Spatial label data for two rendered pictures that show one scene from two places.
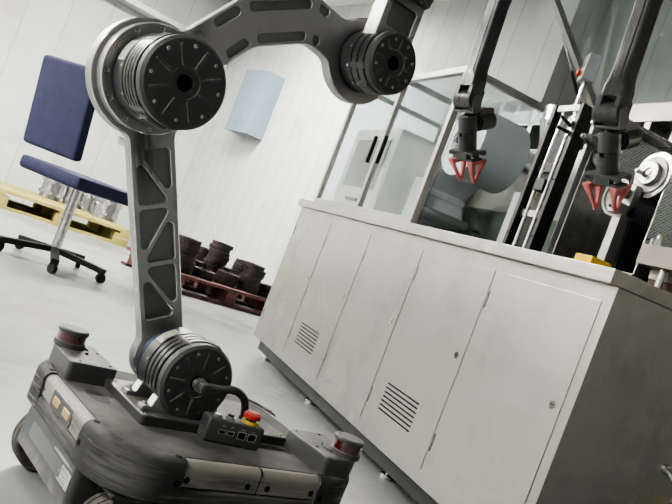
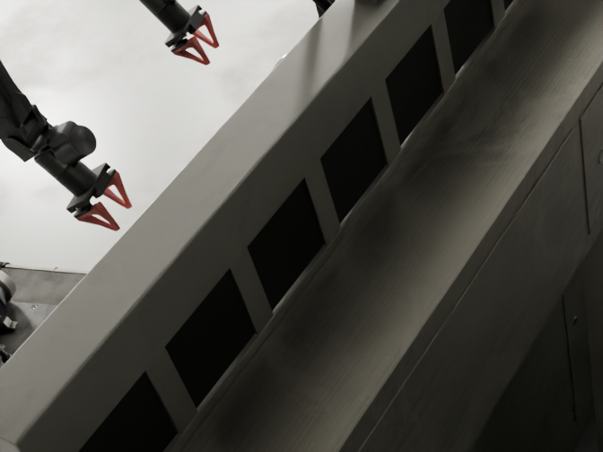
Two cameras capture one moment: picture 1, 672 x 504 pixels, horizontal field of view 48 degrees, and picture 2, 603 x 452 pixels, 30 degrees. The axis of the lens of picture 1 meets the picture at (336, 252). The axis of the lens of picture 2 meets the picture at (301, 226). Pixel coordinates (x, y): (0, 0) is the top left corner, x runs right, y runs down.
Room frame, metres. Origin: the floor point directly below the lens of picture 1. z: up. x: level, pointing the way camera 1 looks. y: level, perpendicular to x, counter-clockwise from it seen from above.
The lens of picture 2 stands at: (1.70, -2.28, 2.44)
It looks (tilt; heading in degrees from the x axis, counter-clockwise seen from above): 43 degrees down; 69
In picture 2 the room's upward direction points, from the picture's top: 19 degrees counter-clockwise
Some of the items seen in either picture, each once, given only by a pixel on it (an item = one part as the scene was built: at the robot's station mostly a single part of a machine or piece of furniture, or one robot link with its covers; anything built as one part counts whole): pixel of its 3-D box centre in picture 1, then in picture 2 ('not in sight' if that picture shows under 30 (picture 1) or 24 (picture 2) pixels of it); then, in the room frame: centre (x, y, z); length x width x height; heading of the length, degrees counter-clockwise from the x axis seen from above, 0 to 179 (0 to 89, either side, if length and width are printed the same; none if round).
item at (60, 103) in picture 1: (80, 171); not in sight; (4.60, 1.61, 0.59); 0.69 x 0.66 x 1.19; 132
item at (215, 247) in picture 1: (213, 268); not in sight; (6.14, 0.88, 0.22); 1.19 x 0.82 x 0.43; 129
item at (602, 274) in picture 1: (461, 251); not in sight; (3.19, -0.49, 0.88); 2.52 x 0.66 x 0.04; 22
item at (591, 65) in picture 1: (587, 68); not in sight; (2.83, -0.63, 1.66); 0.07 x 0.07 x 0.10; 87
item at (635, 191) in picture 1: (612, 230); not in sight; (2.32, -0.76, 1.05); 0.06 x 0.05 x 0.31; 112
